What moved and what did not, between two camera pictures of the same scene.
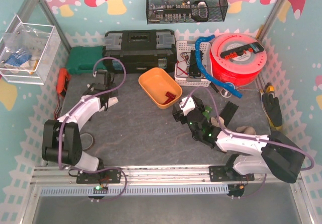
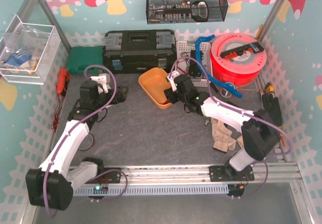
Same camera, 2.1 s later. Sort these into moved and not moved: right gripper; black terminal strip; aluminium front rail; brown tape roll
Moved: right gripper
Not moved: brown tape roll; aluminium front rail; black terminal strip
